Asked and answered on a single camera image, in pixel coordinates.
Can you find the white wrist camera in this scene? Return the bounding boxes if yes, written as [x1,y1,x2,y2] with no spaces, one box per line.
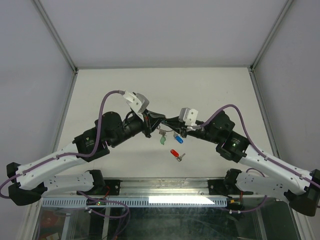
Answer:
[122,90,150,121]
[178,107,199,131]

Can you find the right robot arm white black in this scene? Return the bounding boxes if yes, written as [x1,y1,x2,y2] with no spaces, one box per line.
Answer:
[164,108,320,217]

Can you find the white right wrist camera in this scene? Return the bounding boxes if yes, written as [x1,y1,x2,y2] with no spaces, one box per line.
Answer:
[178,107,199,131]

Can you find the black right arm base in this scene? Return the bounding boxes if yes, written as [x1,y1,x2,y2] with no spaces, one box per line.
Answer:
[207,168,243,198]

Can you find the white slotted cable duct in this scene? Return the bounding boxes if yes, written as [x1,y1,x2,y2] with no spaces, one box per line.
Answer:
[42,195,227,209]

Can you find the aluminium mounting rail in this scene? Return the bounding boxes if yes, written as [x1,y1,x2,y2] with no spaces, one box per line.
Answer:
[44,176,300,198]

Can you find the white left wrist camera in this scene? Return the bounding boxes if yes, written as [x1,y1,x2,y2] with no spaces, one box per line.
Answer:
[122,90,150,121]

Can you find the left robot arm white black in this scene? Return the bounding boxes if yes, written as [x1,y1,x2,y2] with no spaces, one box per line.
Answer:
[6,110,166,206]

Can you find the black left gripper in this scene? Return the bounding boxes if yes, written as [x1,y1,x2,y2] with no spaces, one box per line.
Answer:
[110,109,167,148]

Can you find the metal keyring with clips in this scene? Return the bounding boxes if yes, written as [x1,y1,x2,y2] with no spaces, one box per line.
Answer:
[157,121,179,136]

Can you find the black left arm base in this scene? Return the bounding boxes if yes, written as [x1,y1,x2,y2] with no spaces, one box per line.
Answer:
[80,169,122,197]

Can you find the key with blue tag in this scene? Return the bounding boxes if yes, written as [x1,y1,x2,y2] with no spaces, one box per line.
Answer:
[173,132,184,144]

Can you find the key with red tag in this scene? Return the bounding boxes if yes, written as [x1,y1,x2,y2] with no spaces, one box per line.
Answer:
[170,149,186,162]

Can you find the aluminium frame post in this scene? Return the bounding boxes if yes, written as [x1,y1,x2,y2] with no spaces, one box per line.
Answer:
[248,0,296,176]
[31,0,79,176]

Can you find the right aluminium frame post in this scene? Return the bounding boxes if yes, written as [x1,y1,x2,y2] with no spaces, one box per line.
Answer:
[248,0,296,176]

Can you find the left aluminium frame post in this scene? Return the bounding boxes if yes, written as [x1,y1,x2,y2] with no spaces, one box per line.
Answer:
[31,0,79,176]

